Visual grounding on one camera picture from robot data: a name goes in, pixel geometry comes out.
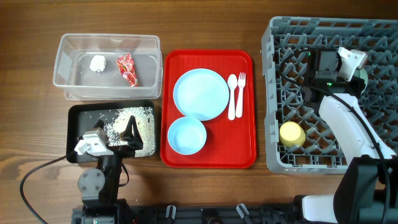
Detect green bowl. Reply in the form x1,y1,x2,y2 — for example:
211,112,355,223
354,68,369,94

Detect rice leftovers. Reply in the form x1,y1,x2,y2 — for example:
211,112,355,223
89,106,156,157

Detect light blue bowl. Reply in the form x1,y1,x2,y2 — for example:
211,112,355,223
167,117,207,156

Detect white tissue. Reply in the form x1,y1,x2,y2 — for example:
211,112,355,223
90,55,106,72

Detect red snack wrapper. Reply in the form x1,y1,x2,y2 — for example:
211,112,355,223
116,54,138,86

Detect yellow cup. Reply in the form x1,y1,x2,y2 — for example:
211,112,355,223
279,121,305,147

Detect light blue plate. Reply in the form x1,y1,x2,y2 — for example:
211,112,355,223
173,68,229,121

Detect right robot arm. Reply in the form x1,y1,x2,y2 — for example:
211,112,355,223
294,47,397,223

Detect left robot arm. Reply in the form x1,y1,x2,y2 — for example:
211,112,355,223
74,116,143,207

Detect grey dishwasher rack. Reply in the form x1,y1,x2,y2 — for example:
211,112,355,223
261,16,397,174

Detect black plastic tray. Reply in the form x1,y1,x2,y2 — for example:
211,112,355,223
66,100,157,154

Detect clear plastic bin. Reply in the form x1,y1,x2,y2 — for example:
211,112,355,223
53,34,163,101

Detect white plastic spoon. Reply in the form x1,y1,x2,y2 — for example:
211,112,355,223
227,74,238,121

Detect white plastic fork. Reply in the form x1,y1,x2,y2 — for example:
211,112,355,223
236,72,246,118

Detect left black cable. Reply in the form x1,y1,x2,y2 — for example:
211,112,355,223
19,154,78,224

